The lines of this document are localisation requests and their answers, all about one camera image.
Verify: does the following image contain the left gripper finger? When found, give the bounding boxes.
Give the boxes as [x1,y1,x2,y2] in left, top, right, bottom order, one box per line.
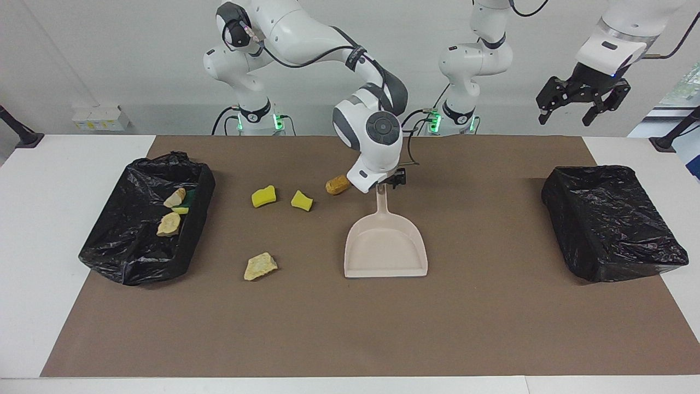
[536,78,575,125]
[582,85,629,128]

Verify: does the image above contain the beige plastic dustpan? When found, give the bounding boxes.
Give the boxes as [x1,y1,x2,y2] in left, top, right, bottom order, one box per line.
[343,185,428,279]

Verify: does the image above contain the large yellow sponge piece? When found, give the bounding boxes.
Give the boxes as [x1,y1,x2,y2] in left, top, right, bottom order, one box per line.
[251,185,277,209]

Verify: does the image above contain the pale bread chunk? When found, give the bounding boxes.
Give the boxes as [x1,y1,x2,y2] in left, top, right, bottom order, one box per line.
[243,252,278,281]

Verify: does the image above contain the notched yellow sponge piece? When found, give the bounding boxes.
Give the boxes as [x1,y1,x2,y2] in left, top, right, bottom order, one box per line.
[171,189,199,215]

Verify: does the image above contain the pale flaky pastry piece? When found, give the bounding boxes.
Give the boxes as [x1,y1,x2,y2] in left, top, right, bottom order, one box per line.
[156,212,182,237]

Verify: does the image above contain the black bag lined bin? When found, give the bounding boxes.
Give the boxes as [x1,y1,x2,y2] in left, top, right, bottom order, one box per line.
[541,165,690,283]
[78,152,216,286]

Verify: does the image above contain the black stand foot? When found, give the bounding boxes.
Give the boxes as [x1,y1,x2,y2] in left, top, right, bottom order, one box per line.
[650,107,700,153]
[0,104,44,148]

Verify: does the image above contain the brown table mat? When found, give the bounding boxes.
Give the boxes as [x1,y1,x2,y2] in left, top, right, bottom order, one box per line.
[41,135,700,378]

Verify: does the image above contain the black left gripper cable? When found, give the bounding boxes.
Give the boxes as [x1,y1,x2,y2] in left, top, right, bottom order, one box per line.
[509,0,700,60]

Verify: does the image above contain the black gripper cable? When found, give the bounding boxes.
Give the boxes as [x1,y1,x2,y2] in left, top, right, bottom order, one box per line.
[509,0,700,60]
[241,22,419,165]

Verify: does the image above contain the black left base cable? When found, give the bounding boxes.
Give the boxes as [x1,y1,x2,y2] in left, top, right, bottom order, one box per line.
[402,108,435,136]

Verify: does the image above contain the black base cable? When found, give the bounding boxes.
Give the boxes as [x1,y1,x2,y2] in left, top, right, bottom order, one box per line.
[402,108,435,136]
[212,106,241,136]

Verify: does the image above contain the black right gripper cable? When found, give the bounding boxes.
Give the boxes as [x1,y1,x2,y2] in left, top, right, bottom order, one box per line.
[241,22,419,165]

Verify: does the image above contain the black right base cable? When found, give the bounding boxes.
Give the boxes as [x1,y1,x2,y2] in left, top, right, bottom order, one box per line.
[212,106,241,136]

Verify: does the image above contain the white wall box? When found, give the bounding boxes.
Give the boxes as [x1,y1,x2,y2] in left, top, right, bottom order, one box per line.
[73,105,130,132]

